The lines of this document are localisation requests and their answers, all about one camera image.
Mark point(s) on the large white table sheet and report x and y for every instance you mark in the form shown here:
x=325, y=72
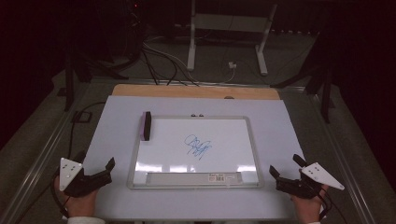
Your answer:
x=121, y=202

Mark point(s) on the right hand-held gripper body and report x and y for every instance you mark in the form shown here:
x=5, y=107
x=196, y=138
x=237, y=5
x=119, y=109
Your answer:
x=299, y=186

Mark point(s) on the white plug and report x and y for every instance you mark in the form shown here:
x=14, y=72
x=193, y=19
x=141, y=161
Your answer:
x=232, y=65

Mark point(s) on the purple whiteboard eraser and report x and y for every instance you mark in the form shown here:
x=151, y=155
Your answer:
x=145, y=126

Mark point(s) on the person's right hand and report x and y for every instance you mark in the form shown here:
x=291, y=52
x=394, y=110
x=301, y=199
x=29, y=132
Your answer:
x=306, y=207

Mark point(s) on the metal floor rail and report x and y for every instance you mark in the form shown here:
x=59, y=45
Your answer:
x=37, y=169
x=342, y=168

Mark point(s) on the black tripod stand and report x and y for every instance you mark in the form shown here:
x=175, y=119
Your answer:
x=326, y=99
x=69, y=90

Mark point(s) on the person's left hand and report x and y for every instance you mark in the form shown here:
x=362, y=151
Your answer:
x=79, y=206

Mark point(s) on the dark equipment rack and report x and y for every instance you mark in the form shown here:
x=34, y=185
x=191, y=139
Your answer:
x=134, y=28

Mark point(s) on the black square floor plate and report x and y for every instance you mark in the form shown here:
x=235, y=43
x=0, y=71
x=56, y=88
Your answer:
x=82, y=117

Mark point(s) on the silver framed whiteboard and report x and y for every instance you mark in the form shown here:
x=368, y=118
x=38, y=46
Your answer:
x=174, y=146

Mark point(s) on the white metal stand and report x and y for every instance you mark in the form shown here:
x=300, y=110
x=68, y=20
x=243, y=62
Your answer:
x=191, y=46

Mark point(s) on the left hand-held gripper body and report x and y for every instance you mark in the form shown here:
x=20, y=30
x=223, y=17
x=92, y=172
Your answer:
x=90, y=182

